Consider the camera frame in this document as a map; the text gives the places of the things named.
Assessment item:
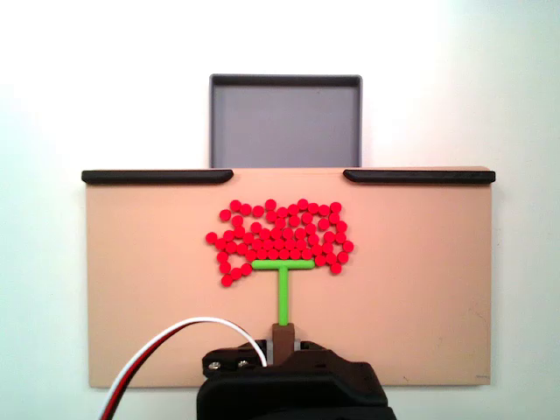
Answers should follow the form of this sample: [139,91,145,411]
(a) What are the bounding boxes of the green T-shaped pusher tool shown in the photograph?
[251,258,315,368]

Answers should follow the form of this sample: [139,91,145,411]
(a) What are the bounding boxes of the beige flat board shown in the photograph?
[82,165,494,389]

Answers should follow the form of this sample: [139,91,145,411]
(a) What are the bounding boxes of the grey plastic tray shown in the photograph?
[208,73,364,169]

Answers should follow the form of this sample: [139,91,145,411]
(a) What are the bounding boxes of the white red black servo cable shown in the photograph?
[97,317,270,420]

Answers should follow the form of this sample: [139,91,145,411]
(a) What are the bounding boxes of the black edge rail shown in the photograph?
[80,169,235,185]
[343,168,497,185]

